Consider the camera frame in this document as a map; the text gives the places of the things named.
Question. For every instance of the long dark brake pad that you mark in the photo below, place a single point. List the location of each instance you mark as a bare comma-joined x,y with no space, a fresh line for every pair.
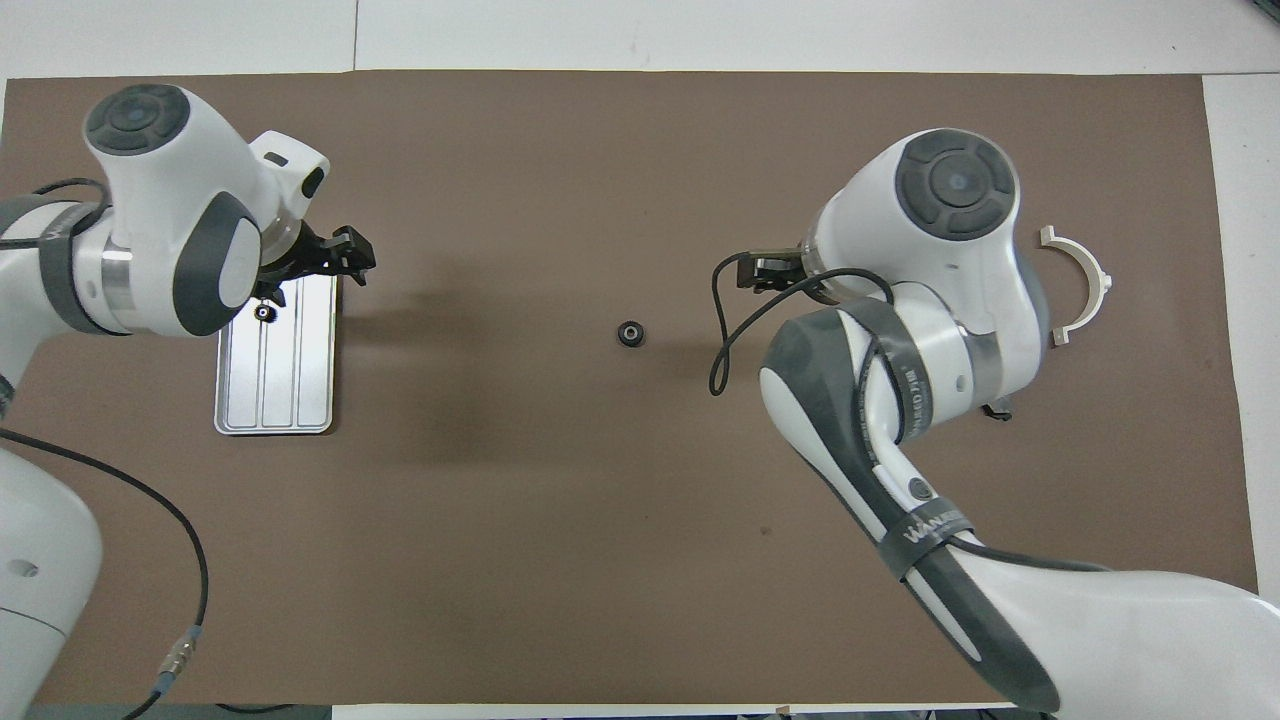
1000,412

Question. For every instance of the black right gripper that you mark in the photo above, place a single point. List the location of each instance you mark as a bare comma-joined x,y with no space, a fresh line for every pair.
785,270

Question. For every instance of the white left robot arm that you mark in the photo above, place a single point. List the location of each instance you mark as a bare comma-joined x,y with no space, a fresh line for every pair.
180,210

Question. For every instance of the large black bearing gear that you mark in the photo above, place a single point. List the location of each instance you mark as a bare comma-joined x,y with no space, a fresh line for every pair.
630,334

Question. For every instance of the small black bearing gear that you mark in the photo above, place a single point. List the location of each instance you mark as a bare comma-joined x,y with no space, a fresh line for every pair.
264,313

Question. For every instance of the brown table mat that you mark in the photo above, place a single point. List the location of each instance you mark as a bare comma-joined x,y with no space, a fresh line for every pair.
560,520

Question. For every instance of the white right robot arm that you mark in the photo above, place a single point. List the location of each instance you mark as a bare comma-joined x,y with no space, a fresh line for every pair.
930,270

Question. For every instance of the white semicircular bracket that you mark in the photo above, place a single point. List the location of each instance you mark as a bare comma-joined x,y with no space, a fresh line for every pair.
1092,272

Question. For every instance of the silver metal tray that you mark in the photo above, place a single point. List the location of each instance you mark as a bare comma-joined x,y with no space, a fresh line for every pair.
285,380

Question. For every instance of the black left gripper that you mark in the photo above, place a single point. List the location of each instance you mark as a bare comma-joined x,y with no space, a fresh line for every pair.
305,258

